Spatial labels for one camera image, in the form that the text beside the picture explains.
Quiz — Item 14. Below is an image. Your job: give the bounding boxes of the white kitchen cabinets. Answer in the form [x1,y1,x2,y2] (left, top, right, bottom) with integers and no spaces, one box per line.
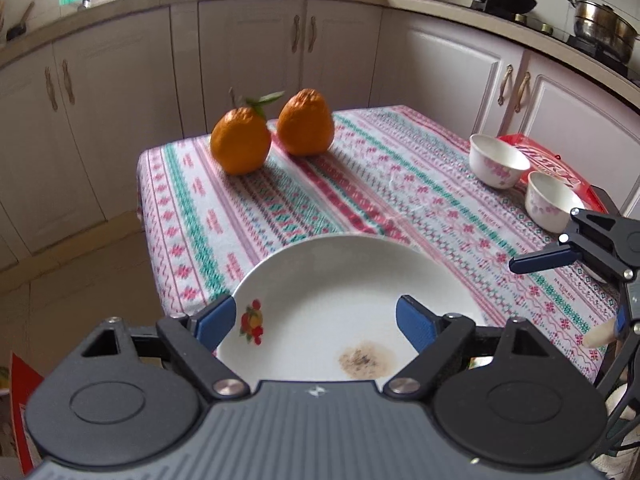
[0,0,640,271]

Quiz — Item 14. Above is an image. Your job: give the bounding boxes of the white plate with stained centre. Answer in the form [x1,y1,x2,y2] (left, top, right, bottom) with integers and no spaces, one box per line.
[216,233,488,383]

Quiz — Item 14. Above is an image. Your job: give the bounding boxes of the small black pot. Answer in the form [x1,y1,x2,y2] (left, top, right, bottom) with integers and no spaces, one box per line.
[6,1,37,42]

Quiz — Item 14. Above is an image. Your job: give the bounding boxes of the white bowl pink flower print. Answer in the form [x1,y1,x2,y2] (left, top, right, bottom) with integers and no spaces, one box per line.
[525,170,587,233]
[469,133,531,189]
[580,259,623,286]

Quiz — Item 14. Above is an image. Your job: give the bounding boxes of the orange with green leaf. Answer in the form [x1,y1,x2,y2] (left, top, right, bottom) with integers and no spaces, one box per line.
[210,88,286,176]

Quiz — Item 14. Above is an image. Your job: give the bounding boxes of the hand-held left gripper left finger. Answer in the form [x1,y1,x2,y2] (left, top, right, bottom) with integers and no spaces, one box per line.
[80,294,251,401]

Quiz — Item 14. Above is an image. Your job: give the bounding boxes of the red package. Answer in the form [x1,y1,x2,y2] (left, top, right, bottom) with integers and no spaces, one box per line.
[9,352,45,478]

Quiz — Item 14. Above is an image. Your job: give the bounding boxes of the patterned tablecloth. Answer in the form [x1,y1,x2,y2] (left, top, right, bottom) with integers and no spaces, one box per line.
[136,105,623,386]

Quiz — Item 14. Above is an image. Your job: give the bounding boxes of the red snack bag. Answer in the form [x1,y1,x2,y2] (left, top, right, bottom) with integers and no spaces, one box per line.
[497,133,608,213]

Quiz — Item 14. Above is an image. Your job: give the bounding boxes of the black gas stove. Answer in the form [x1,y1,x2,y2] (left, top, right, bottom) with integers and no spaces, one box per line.
[515,10,640,68]

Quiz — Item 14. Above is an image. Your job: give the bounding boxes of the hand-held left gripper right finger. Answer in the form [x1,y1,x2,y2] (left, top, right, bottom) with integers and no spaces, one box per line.
[382,294,543,401]

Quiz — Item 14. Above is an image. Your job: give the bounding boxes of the person's right hand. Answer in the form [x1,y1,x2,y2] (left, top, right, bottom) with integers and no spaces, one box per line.
[581,319,621,347]

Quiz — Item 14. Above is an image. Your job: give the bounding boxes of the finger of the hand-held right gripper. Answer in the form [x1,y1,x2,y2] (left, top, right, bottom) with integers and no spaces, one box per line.
[595,332,640,463]
[509,207,640,287]

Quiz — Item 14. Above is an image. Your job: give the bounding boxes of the bumpy orange without leaf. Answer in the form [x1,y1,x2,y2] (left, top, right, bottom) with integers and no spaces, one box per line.
[277,88,335,156]

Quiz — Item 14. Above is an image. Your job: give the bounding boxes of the steel cooking pot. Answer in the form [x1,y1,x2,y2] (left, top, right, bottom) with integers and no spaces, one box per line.
[566,0,640,63]

